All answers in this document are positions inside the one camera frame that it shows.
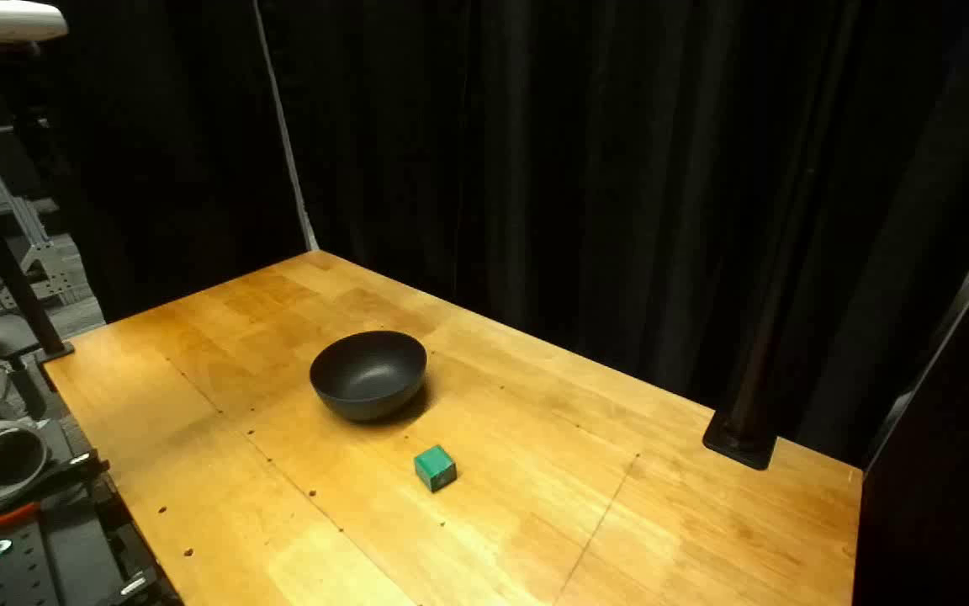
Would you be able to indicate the black bowl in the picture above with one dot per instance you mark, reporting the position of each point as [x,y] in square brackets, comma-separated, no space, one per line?
[367,372]

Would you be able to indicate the green cube block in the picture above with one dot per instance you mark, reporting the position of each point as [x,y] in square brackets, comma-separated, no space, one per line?
[437,467]

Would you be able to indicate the black curtain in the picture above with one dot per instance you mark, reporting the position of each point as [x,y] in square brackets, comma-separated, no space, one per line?
[573,158]

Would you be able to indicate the white vertical pole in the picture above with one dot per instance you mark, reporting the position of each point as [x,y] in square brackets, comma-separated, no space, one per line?
[289,136]

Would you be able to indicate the grey metal rack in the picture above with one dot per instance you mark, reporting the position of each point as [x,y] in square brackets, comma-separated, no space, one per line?
[24,224]

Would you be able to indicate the black slanted stand leg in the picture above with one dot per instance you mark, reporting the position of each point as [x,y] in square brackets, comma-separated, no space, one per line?
[9,264]

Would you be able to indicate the white overhead device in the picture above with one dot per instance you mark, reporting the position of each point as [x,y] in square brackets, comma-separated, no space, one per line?
[9,21]

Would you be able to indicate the black post with base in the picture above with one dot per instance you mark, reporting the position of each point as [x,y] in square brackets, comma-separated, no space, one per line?
[771,337]

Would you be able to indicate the grey metal frame bar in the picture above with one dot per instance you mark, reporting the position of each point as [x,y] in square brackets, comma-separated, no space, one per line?
[958,315]

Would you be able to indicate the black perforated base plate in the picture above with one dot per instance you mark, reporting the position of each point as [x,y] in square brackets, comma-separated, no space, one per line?
[60,550]

